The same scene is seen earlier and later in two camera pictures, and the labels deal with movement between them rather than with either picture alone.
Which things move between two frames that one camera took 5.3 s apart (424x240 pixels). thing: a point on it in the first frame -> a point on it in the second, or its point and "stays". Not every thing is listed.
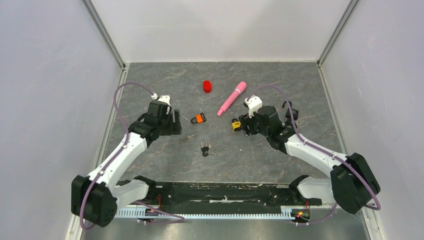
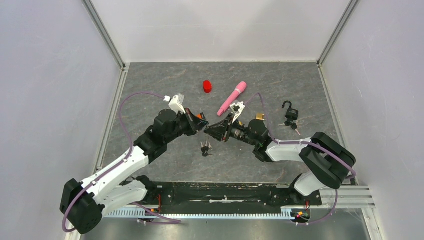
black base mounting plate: [268, 194] stays
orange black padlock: [198, 118] stays
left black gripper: [175, 128] -> [195, 123]
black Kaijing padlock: [295, 112] stays
